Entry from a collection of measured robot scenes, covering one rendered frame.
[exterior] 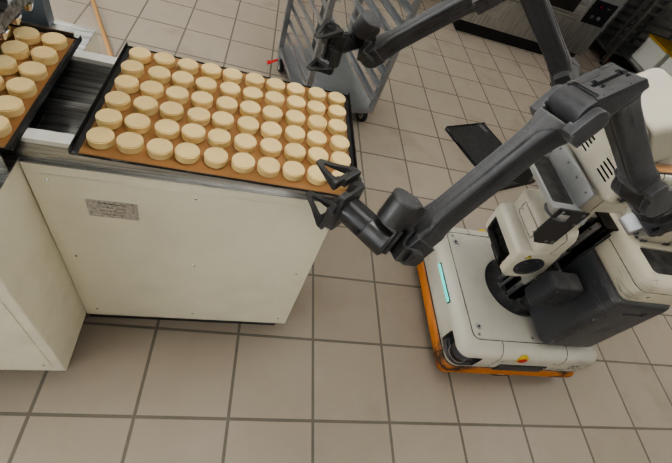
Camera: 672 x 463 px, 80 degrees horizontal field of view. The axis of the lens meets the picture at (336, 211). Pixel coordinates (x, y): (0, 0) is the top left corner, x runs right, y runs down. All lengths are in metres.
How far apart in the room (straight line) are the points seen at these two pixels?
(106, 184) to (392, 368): 1.29
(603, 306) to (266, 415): 1.21
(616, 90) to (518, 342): 1.20
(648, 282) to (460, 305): 0.62
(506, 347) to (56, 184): 1.55
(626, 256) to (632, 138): 0.70
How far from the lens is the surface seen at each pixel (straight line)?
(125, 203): 1.05
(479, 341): 1.69
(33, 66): 1.13
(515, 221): 1.53
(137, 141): 0.92
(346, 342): 1.75
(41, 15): 1.41
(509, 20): 4.73
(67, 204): 1.11
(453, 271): 1.79
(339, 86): 2.68
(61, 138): 0.98
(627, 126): 0.91
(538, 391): 2.15
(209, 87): 1.08
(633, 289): 1.56
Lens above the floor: 1.56
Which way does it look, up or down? 48 degrees down
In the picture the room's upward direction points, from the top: 25 degrees clockwise
